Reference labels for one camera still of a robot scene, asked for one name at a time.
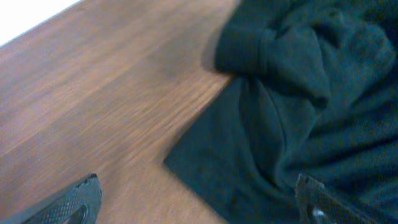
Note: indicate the dark green polo shirt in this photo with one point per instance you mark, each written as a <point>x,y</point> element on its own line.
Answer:
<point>314,91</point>

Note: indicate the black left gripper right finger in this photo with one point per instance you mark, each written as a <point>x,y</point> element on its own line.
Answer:
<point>319,203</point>

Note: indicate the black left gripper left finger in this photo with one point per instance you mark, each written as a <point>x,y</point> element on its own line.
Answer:
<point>78,203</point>

